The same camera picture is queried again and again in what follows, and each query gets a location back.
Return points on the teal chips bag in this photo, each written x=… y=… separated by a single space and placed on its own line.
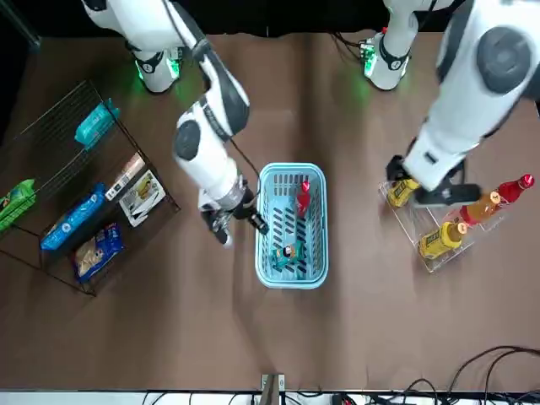
x=287 y=257
x=95 y=124

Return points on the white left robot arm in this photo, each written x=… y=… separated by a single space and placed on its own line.
x=464 y=105

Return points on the white pack yellow picture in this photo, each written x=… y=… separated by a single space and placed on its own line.
x=143 y=196

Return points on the blue and cream chips bag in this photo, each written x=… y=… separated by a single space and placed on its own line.
x=97 y=253

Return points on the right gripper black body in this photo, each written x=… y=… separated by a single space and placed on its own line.
x=245 y=206

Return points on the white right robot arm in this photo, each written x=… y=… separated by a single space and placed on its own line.
x=211 y=169

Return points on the red cola bottle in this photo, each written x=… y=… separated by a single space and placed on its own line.
x=512 y=192
x=303 y=202

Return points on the green snack bag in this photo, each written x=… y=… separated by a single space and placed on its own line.
x=17 y=204

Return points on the clear acrylic bottle tray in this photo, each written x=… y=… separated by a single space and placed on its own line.
x=417 y=228

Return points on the light blue plastic basket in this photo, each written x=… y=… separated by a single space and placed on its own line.
x=291 y=280

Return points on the blue cookie bag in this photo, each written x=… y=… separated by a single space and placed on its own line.
x=71 y=219

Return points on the aluminium profile post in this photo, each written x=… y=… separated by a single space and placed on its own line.
x=272 y=392

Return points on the orange tea bottle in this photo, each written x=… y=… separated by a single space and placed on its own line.
x=481 y=211

